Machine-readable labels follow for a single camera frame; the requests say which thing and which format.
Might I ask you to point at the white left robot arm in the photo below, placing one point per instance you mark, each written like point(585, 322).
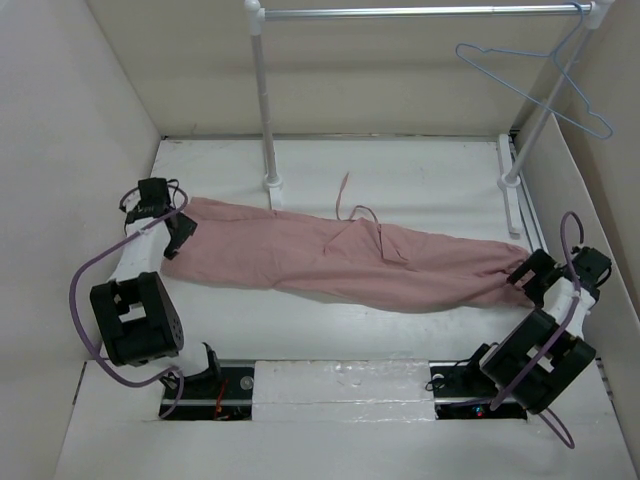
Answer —
point(137, 319)

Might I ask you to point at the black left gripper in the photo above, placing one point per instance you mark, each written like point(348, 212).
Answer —
point(187, 229)

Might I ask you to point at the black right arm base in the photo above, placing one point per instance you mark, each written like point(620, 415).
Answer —
point(462, 392)

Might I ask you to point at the pink trousers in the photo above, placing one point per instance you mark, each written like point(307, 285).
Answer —
point(360, 260)

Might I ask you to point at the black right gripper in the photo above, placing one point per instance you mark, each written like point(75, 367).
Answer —
point(540, 262)

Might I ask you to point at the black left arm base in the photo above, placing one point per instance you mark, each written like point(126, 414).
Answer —
point(207, 399)

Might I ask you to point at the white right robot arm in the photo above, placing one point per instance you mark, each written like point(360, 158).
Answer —
point(546, 352)

